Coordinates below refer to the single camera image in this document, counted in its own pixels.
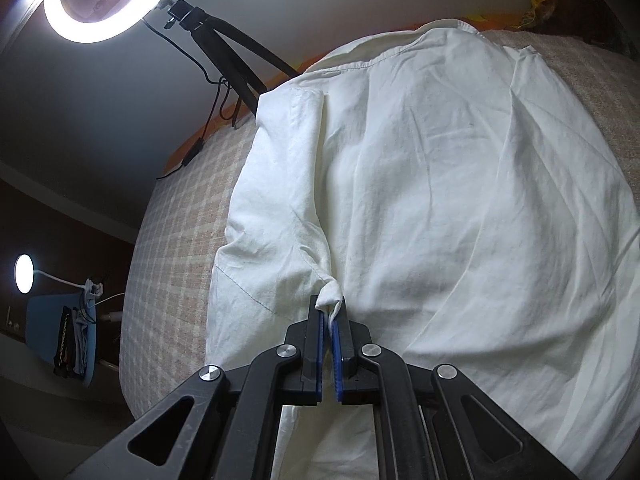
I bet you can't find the black cable with inline switch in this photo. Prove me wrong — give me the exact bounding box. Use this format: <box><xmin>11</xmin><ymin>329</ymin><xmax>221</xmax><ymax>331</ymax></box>
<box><xmin>142</xmin><ymin>17</ymin><xmax>241</xmax><ymax>181</ymax></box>

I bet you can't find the round white desk lamp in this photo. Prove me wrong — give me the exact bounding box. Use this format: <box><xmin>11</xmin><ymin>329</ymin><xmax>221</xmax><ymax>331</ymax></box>
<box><xmin>14</xmin><ymin>254</ymin><xmax>91</xmax><ymax>295</ymax></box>

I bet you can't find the blue chair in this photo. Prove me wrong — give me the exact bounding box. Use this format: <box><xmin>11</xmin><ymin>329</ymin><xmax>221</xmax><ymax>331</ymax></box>
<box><xmin>27</xmin><ymin>294</ymin><xmax>98</xmax><ymax>388</ymax></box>

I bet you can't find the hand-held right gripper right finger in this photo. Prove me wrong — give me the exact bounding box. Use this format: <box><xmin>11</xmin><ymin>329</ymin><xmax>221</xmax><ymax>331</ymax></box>
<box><xmin>330</xmin><ymin>300</ymin><xmax>576</xmax><ymax>480</ymax></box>

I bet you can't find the beige plaid blanket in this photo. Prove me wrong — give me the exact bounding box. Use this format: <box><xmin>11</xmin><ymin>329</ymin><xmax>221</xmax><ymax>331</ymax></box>
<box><xmin>119</xmin><ymin>29</ymin><xmax>640</xmax><ymax>418</ymax></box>

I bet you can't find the white ring light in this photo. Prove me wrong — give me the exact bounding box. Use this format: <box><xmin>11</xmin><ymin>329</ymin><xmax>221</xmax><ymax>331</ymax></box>
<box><xmin>42</xmin><ymin>0</ymin><xmax>188</xmax><ymax>44</ymax></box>

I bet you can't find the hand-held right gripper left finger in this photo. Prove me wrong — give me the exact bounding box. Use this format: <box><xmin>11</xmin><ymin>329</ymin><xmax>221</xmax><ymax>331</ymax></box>
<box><xmin>65</xmin><ymin>296</ymin><xmax>326</xmax><ymax>480</ymax></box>

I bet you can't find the dark clothes pile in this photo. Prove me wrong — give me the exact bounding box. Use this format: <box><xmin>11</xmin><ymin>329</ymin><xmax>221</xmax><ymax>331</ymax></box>
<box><xmin>54</xmin><ymin>305</ymin><xmax>92</xmax><ymax>381</ymax></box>

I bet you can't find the white shirt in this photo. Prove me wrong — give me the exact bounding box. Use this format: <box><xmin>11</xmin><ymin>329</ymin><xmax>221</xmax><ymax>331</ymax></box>
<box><xmin>205</xmin><ymin>20</ymin><xmax>640</xmax><ymax>480</ymax></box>

